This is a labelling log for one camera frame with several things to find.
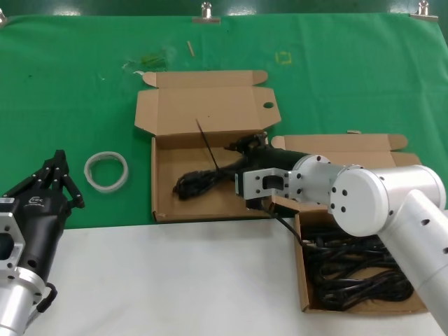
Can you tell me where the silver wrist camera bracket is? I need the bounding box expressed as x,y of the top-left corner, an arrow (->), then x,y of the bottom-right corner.
0,209 -> 28,283
242,167 -> 292,202

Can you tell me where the black power cord bundle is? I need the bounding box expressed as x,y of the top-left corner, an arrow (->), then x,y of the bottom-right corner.
309,251 -> 416,311
173,153 -> 253,201
300,237 -> 388,258

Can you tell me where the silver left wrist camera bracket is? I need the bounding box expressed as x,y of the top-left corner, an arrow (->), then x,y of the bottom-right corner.
0,209 -> 28,283

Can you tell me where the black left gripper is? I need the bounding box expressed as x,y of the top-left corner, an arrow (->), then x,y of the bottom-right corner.
0,149 -> 85,283

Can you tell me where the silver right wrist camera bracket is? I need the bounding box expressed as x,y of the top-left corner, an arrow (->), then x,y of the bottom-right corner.
242,167 -> 292,202

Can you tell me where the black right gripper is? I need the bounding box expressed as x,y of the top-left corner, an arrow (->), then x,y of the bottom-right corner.
223,131 -> 306,173

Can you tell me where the green table cloth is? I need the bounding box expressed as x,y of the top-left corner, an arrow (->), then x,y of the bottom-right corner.
0,13 -> 448,230

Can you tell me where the black cable tie strap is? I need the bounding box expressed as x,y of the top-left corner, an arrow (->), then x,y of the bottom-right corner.
195,118 -> 222,174

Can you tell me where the black right camera cable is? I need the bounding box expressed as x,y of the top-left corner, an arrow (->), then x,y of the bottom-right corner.
257,201 -> 309,248

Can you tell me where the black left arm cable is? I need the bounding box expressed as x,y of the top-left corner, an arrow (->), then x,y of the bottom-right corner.
33,281 -> 57,316

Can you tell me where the crumpled clear plastic scrap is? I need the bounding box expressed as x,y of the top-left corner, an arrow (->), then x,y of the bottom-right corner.
121,47 -> 171,76

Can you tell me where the clear tape roll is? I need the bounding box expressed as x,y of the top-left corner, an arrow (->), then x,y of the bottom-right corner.
83,150 -> 129,194

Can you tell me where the open cardboard box with hole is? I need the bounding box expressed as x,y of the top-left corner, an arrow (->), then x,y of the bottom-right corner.
134,69 -> 283,223

